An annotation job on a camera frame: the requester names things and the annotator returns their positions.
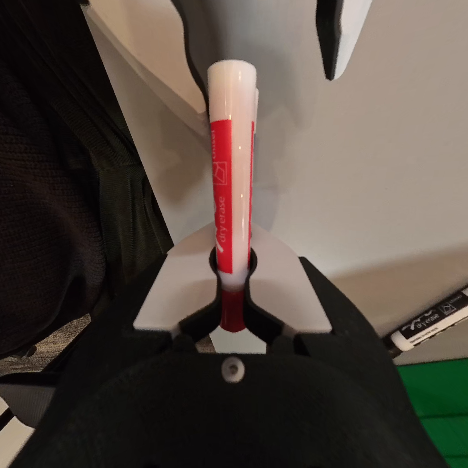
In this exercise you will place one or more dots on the green plastic bin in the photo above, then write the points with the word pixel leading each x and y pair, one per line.
pixel 438 402

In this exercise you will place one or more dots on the black dry erase marker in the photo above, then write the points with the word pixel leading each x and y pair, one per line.
pixel 431 321

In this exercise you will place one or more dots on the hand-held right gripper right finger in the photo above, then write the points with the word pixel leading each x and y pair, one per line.
pixel 285 292

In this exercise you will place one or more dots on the red dry erase marker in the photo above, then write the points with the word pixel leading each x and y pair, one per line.
pixel 234 146

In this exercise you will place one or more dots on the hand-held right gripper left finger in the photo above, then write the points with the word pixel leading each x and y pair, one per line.
pixel 182 289

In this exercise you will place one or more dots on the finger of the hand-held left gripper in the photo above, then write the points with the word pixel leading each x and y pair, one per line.
pixel 146 33
pixel 353 29

